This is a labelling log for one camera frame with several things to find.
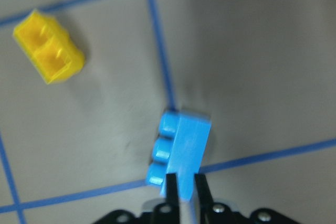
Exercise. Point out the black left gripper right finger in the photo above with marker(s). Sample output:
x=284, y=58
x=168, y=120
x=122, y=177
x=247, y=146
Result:
x=209, y=210

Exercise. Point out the blue toy block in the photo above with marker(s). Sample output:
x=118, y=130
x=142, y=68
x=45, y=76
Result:
x=179, y=149

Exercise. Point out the yellow toy block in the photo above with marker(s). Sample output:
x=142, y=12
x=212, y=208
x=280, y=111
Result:
x=48, y=47

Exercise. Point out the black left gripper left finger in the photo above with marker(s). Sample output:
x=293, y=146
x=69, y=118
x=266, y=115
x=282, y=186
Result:
x=169, y=210

